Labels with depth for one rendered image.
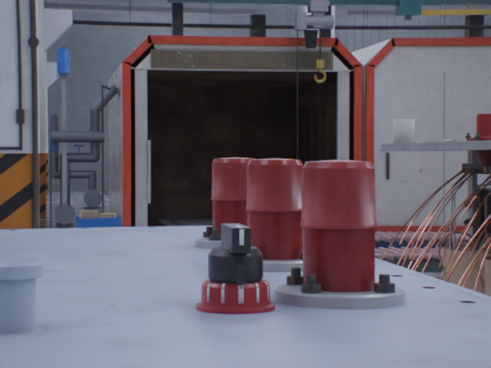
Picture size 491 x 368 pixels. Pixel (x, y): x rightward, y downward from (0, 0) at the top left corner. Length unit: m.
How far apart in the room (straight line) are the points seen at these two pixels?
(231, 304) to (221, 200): 0.72
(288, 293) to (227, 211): 0.66
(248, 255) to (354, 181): 0.13
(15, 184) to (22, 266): 10.70
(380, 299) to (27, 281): 0.32
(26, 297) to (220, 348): 0.18
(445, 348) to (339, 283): 0.24
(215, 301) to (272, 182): 0.39
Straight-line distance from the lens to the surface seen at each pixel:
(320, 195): 1.12
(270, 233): 1.44
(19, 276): 0.97
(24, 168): 11.67
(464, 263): 4.40
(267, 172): 1.44
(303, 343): 0.90
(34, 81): 11.64
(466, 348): 0.91
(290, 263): 1.42
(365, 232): 1.12
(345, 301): 1.09
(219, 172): 1.77
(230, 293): 1.06
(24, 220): 11.69
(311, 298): 1.10
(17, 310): 0.98
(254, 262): 1.07
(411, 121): 4.69
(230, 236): 1.06
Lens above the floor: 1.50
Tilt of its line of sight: 1 degrees down
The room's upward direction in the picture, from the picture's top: straight up
